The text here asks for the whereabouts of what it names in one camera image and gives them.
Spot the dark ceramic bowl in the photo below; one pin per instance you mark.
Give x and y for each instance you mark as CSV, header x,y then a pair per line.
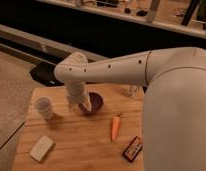
x,y
96,104

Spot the white plastic cup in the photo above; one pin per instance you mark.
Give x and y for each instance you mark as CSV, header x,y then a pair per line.
x,y
43,106

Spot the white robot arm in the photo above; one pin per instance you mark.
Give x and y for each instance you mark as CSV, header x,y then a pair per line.
x,y
174,106

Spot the red black small box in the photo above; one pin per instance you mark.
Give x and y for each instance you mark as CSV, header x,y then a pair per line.
x,y
133,149

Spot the black flat box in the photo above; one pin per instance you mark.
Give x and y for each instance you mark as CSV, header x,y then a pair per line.
x,y
44,74

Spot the beige sponge block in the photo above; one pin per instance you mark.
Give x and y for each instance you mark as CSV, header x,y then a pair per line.
x,y
41,148

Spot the orange pepper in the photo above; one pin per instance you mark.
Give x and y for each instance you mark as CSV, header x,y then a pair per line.
x,y
115,125

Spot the small clear glass object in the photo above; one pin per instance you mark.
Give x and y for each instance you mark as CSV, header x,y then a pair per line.
x,y
132,91

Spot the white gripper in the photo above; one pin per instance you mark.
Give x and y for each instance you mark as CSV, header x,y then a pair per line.
x,y
76,93

